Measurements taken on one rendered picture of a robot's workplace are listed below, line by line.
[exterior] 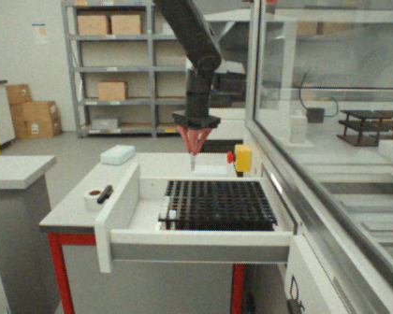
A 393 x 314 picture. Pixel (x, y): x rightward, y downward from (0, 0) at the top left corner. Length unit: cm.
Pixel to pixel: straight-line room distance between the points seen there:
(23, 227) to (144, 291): 65
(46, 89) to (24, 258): 412
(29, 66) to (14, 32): 55
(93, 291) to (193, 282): 31
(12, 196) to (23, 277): 40
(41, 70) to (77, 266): 460
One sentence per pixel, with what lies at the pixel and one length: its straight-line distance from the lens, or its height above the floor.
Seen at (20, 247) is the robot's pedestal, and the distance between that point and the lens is 145.
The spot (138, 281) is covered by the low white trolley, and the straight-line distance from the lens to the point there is 93.
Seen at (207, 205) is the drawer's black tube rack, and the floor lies 90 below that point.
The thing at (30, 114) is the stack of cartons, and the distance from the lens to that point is 508.
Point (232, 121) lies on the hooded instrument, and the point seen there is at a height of 89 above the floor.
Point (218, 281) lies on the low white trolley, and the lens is 90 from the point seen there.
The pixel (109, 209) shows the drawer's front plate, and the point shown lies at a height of 93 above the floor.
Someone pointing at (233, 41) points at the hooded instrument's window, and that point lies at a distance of 137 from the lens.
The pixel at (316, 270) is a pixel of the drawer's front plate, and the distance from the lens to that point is 41.
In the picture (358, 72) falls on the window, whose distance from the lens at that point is 37.
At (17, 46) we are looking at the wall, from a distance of 548.
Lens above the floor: 118
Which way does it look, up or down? 18 degrees down
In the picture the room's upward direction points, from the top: straight up
